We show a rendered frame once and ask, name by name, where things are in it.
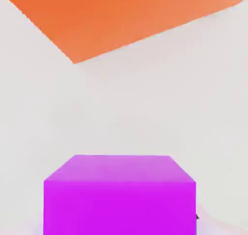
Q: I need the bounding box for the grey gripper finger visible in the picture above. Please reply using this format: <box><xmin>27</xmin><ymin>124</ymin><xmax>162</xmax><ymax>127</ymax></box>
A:
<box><xmin>195</xmin><ymin>204</ymin><xmax>248</xmax><ymax>235</ymax></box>

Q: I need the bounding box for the small magenta cube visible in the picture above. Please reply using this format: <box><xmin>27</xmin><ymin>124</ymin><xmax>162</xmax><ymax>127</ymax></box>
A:
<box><xmin>43</xmin><ymin>154</ymin><xmax>197</xmax><ymax>235</ymax></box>

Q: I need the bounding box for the large orange box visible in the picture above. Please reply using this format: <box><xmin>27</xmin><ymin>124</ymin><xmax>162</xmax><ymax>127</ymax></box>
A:
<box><xmin>0</xmin><ymin>0</ymin><xmax>248</xmax><ymax>65</ymax></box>

